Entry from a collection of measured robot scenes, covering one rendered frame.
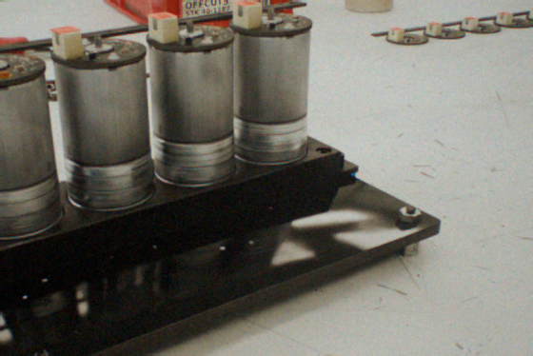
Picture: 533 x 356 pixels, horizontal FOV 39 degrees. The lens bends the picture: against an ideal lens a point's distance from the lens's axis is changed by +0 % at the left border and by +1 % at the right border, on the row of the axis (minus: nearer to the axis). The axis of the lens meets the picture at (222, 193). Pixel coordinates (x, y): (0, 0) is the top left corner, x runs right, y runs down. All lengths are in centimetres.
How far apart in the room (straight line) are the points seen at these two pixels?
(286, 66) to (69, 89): 6
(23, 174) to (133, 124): 3
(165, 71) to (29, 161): 5
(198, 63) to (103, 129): 3
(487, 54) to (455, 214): 20
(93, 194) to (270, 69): 6
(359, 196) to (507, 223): 5
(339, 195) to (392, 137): 8
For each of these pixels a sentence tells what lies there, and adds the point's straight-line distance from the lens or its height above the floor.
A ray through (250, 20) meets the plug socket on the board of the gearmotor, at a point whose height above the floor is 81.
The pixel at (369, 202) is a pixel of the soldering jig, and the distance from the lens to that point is 23.
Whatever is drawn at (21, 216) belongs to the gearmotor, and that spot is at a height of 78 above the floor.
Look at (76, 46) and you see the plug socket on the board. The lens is 19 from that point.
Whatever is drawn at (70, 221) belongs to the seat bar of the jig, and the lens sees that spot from 20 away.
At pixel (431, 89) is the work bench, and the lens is 38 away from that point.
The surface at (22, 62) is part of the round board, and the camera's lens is 20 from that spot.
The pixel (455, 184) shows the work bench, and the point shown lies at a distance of 28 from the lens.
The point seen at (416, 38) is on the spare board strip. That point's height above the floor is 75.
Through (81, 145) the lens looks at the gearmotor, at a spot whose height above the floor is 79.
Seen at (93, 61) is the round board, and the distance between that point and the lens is 19.
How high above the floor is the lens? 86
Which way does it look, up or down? 26 degrees down
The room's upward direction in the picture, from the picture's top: 1 degrees counter-clockwise
